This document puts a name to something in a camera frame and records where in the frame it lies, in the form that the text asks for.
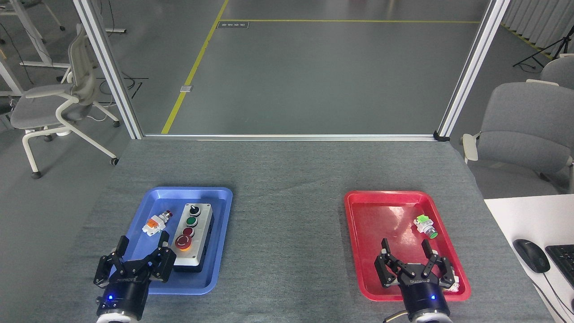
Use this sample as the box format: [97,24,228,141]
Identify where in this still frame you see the red push button switch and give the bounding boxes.
[142,210,174,237]

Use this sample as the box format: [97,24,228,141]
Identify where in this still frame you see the white desk frame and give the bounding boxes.
[0,0,73,97]

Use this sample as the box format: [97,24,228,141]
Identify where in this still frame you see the silver aluminium post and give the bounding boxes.
[433,0,512,142]
[73,0,144,140]

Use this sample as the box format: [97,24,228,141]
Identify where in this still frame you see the large grey upholstered chair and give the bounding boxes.
[461,82,574,189]

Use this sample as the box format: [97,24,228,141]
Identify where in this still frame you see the black computer mouse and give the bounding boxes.
[513,239,551,274]

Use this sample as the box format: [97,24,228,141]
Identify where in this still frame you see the grey chair backrest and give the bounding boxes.
[539,54,574,90]

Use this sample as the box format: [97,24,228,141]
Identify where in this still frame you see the black mouse cable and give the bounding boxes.
[533,271,574,322]

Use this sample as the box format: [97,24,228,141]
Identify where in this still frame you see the black keyboard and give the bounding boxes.
[545,244,574,288]

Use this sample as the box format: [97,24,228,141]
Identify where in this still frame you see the blue plastic tray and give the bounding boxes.
[106,187,233,296]

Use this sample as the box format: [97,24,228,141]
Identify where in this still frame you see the small white crumpled object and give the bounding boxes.
[445,267,461,292]

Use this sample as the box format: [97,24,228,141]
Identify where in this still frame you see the black tripod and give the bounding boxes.
[513,24,574,70]

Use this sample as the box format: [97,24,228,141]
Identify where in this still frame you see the grey control box with buttons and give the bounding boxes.
[172,203,215,273]

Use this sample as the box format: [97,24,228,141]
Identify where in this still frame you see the red plastic tray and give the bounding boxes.
[344,190,472,302]

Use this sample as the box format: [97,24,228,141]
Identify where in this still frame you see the white framed office chair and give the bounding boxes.
[10,24,121,179]

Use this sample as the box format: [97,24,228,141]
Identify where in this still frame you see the white desk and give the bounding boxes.
[483,194,574,323]

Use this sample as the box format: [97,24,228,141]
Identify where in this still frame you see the white curtain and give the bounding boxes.
[500,0,574,60]

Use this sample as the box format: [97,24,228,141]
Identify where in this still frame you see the green push button switch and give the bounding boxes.
[413,214,439,240]

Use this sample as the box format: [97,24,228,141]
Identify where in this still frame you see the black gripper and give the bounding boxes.
[93,231,177,317]
[374,238,456,317]

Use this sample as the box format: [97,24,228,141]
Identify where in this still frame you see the silver aluminium rail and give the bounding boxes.
[143,133,438,142]

